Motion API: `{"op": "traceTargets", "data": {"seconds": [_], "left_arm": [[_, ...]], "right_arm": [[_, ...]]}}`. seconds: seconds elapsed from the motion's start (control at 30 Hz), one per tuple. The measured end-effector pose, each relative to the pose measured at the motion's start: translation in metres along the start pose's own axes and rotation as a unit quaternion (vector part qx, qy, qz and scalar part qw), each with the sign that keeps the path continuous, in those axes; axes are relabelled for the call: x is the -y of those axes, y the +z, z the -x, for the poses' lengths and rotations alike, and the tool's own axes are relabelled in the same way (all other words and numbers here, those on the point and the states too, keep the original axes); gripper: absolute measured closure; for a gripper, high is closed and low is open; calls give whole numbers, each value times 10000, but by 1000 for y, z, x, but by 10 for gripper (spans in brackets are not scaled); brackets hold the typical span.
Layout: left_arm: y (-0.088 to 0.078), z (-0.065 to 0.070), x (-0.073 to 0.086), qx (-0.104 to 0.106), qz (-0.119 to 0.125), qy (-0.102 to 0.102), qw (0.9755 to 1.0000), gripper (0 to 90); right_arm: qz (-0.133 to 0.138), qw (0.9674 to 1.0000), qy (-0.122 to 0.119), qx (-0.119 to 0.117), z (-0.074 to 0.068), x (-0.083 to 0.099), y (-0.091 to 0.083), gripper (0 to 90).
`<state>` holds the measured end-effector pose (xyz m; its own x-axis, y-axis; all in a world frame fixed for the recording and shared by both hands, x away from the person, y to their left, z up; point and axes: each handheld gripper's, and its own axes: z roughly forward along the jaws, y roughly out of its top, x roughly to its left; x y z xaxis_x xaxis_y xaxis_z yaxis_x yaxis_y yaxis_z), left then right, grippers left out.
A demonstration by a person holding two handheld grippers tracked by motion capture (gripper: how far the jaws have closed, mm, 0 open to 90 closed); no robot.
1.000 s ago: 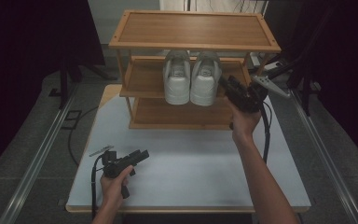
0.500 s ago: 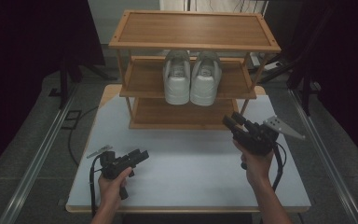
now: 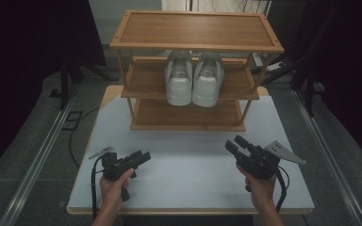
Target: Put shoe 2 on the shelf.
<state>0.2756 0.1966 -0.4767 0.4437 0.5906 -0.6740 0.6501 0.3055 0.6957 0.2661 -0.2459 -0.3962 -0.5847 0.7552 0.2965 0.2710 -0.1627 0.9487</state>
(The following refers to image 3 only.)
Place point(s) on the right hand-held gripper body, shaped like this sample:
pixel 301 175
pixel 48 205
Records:
pixel 260 163

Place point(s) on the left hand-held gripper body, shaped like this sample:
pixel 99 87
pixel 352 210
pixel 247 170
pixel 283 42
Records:
pixel 116 168

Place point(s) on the white sneaker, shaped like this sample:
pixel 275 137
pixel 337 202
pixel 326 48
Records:
pixel 207 83
pixel 179 81

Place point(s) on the wooden three-tier shoe rack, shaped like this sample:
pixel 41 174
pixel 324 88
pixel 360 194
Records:
pixel 198 31

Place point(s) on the person's left hand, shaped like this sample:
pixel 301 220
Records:
pixel 111 191

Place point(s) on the person's right hand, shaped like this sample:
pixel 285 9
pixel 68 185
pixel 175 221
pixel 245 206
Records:
pixel 262 191

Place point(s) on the white table mat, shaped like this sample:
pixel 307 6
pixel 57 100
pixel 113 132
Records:
pixel 185 182

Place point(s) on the white power strip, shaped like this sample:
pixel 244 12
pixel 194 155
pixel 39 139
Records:
pixel 275 66

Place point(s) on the black metal stand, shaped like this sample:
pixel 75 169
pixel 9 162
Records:
pixel 309 91
pixel 65 81

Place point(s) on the dark curtain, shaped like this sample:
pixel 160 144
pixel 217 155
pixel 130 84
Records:
pixel 19 78
pixel 352 78

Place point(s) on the black floor socket frame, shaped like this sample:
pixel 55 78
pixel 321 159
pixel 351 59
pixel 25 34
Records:
pixel 72 121

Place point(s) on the metal floor rail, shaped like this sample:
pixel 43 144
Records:
pixel 326 157
pixel 37 157

